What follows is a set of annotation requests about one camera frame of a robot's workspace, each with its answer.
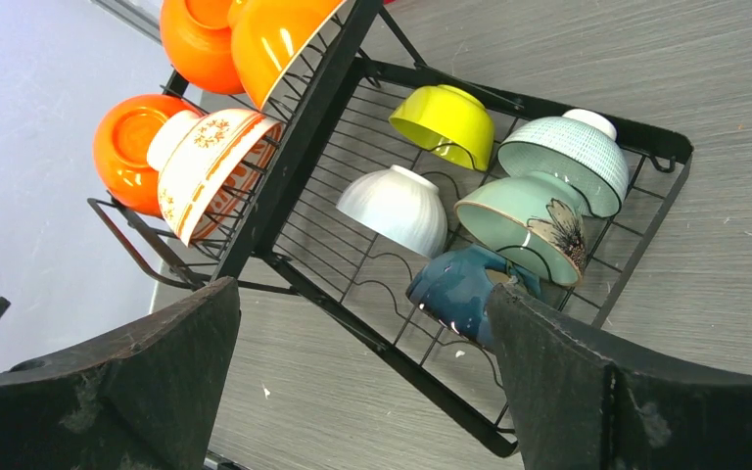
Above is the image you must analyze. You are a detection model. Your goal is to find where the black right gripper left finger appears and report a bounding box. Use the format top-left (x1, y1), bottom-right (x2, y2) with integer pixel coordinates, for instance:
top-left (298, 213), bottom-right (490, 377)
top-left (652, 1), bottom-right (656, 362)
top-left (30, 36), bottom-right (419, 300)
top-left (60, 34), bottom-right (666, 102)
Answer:
top-left (0, 277), bottom-right (241, 469)

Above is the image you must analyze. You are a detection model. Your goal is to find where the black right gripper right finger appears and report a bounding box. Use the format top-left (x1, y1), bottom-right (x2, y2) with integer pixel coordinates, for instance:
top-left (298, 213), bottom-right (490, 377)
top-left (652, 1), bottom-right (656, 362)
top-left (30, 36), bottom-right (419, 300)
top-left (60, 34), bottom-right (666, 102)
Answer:
top-left (487, 284), bottom-right (752, 469)

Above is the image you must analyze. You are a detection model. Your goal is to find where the white bowl red floral pattern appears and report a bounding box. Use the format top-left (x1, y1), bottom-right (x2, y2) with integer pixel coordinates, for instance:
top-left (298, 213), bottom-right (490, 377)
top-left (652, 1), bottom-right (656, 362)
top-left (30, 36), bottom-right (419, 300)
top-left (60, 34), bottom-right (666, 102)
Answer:
top-left (147, 109), bottom-right (284, 246)

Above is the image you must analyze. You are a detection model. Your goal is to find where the dark blue glazed bowl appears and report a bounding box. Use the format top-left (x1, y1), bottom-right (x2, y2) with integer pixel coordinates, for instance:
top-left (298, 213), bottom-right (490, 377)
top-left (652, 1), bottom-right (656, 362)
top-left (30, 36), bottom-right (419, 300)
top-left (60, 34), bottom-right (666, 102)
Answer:
top-left (405, 244), bottom-right (544, 353)

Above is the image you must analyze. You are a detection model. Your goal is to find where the celadon bowl with flower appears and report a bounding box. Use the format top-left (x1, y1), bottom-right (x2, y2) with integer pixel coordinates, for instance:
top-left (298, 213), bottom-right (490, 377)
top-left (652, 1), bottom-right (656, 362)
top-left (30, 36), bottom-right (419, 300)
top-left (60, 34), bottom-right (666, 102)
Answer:
top-left (454, 171), bottom-right (587, 287)

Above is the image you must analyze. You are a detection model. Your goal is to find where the mint textured bowl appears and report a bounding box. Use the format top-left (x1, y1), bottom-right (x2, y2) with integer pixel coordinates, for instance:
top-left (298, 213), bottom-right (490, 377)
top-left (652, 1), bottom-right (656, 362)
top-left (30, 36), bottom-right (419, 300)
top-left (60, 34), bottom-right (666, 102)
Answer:
top-left (497, 109), bottom-right (630, 218)

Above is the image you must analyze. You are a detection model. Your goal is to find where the orange bowl front left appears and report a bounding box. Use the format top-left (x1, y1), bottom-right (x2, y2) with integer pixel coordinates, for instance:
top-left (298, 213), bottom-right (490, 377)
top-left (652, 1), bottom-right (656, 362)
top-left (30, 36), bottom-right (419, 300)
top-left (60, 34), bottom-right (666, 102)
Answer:
top-left (93, 94), bottom-right (202, 218)

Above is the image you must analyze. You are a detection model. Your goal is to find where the white ribbed bowl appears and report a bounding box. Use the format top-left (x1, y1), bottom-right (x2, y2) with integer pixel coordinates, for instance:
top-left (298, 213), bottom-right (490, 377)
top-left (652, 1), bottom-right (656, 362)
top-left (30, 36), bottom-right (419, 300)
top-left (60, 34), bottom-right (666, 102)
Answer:
top-left (336, 164), bottom-right (447, 259)

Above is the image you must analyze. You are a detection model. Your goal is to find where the yellow-green bowl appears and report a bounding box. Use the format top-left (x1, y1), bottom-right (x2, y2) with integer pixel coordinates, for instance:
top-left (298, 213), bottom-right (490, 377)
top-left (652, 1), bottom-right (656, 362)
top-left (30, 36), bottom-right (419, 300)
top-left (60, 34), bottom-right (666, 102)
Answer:
top-left (389, 84), bottom-right (495, 171)

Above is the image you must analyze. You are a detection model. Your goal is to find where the orange bowl back left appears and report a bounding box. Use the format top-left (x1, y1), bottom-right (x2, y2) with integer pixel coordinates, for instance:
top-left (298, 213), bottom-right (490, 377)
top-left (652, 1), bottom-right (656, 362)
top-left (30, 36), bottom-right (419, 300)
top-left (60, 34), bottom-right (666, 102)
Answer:
top-left (159, 0), bottom-right (244, 95)

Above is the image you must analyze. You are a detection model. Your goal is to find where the black wire dish rack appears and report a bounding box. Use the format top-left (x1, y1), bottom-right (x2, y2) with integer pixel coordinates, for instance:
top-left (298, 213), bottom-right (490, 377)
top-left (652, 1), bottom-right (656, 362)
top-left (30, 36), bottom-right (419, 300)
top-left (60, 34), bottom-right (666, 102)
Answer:
top-left (87, 0), bottom-right (695, 459)

